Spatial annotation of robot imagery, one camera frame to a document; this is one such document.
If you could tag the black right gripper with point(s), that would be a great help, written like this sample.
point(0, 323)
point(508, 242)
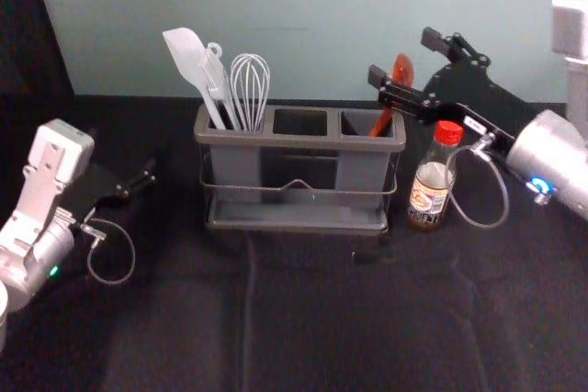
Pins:
point(473, 89)

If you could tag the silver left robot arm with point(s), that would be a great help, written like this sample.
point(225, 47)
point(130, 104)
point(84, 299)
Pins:
point(43, 208)

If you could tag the black table cloth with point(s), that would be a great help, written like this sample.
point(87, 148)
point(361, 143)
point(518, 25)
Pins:
point(294, 318)

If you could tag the grey utensil rack steel bars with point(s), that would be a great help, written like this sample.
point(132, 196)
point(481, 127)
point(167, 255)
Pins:
point(298, 171)

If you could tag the orange translucent plastic spoon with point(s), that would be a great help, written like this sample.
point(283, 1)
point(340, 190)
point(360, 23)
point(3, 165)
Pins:
point(403, 70)

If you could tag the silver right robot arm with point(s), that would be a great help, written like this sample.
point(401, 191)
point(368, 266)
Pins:
point(546, 148)

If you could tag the white silicone spatula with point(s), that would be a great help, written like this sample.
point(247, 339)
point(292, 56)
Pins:
point(186, 57)

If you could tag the sauce bottle with red cap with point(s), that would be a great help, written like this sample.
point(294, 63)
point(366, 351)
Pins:
point(429, 190)

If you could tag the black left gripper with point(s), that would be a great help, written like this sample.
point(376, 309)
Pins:
point(94, 190)

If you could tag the black backdrop cloth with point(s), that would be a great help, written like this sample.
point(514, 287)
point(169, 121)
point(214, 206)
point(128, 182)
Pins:
point(23, 43)

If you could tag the clear plastic tongs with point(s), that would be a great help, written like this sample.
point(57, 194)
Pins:
point(213, 66)

